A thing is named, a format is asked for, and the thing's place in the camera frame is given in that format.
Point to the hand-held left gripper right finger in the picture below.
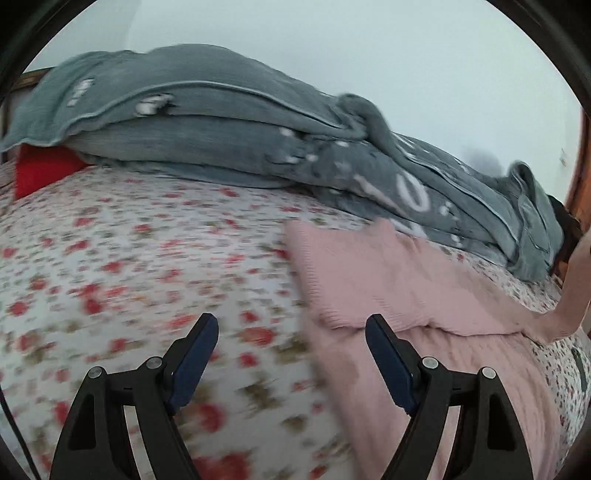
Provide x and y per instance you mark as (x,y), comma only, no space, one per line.
(388,364)

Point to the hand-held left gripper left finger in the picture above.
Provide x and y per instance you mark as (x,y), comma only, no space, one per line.
(196,364)

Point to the pink ribbed knit sweater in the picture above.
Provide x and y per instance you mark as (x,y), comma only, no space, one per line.
(392,277)

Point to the floral bed sheet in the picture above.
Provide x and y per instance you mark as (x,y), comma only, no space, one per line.
(138,277)

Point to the black cloth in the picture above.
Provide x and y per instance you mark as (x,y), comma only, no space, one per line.
(570,226)

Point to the red pillow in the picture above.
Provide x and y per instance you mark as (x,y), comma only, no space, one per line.
(41,170)

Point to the grey printed blanket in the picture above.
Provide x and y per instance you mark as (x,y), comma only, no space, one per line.
(231,106)

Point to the brown wooden door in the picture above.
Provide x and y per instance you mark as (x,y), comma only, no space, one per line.
(582,184)

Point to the wooden bed headboard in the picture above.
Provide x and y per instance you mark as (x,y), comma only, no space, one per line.
(28,81)

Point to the white wall switch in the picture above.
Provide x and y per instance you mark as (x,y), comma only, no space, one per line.
(563,155)

